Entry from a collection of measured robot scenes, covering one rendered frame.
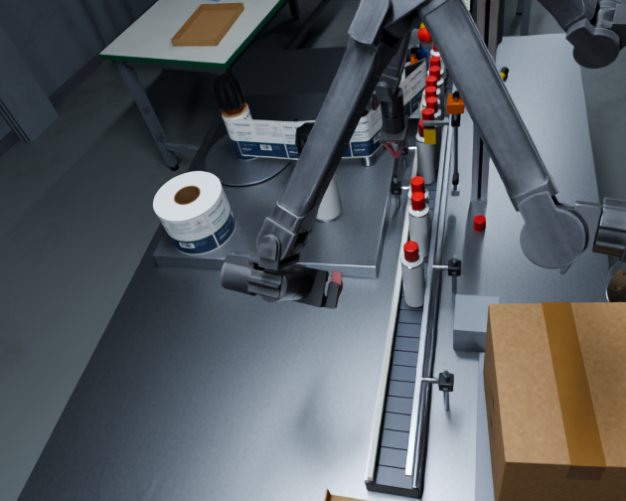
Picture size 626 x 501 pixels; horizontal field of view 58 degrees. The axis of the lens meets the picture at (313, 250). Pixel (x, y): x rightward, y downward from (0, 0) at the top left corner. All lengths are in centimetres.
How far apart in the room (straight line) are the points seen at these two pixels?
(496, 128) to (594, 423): 50
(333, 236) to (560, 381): 78
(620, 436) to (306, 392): 68
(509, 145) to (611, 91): 284
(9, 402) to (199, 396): 158
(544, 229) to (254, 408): 86
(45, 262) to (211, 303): 190
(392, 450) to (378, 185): 80
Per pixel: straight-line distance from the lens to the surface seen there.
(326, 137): 86
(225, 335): 152
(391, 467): 123
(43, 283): 328
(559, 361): 107
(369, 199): 166
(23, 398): 289
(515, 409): 101
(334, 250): 154
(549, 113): 203
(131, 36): 319
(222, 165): 191
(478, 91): 80
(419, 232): 141
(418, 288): 134
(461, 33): 81
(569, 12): 117
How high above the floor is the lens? 203
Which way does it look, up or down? 48 degrees down
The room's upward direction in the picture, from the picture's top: 16 degrees counter-clockwise
